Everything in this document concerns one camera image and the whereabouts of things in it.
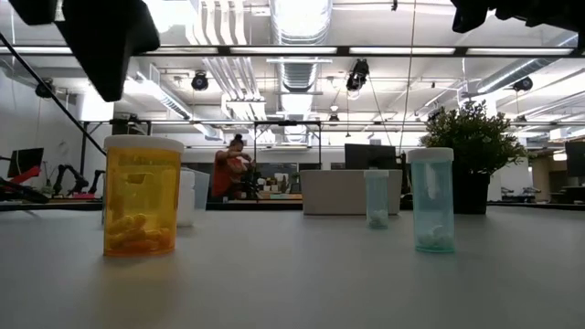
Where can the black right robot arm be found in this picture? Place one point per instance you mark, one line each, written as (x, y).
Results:
(525, 11)

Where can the large orange pill bottle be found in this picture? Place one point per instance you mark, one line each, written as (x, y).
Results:
(141, 196)

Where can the clear plastic bin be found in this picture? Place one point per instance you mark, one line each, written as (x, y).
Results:
(202, 187)

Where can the small teal pill bottle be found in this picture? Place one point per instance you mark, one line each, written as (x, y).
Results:
(377, 196)

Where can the white opaque pill bottle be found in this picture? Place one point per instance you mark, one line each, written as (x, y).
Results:
(186, 201)

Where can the black hanging camera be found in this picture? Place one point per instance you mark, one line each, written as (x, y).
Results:
(358, 75)

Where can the black background robot arm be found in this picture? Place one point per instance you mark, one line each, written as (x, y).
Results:
(97, 180)
(68, 176)

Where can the green potted plant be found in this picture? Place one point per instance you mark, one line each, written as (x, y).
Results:
(471, 137)

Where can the black overhead crossbar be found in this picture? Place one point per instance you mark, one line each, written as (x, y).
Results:
(274, 50)

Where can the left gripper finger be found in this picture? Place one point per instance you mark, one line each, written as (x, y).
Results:
(107, 45)

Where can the black ceiling spotlight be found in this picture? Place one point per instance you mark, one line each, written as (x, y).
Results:
(523, 84)
(199, 81)
(45, 88)

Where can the black metal frame stand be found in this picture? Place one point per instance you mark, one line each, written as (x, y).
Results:
(288, 123)

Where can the person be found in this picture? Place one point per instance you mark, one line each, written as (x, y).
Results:
(228, 176)

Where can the large teal pill bottle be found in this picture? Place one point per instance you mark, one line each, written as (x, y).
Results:
(432, 205)

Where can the black computer monitor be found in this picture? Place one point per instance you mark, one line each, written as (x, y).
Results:
(370, 157)
(576, 157)
(27, 160)

